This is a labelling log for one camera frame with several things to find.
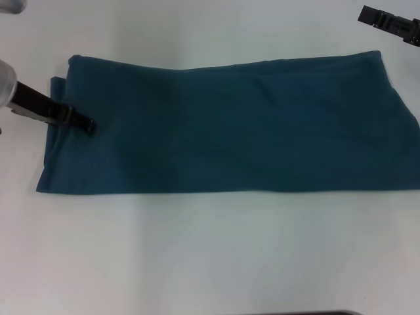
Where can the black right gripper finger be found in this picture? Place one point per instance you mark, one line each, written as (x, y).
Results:
(384, 18)

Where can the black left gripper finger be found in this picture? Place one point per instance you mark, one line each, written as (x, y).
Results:
(78, 119)

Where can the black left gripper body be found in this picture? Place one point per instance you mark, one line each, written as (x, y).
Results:
(33, 101)

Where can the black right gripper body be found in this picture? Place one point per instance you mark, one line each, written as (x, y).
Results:
(418, 31)

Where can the teal printed t-shirt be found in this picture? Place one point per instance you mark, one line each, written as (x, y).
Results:
(229, 131)

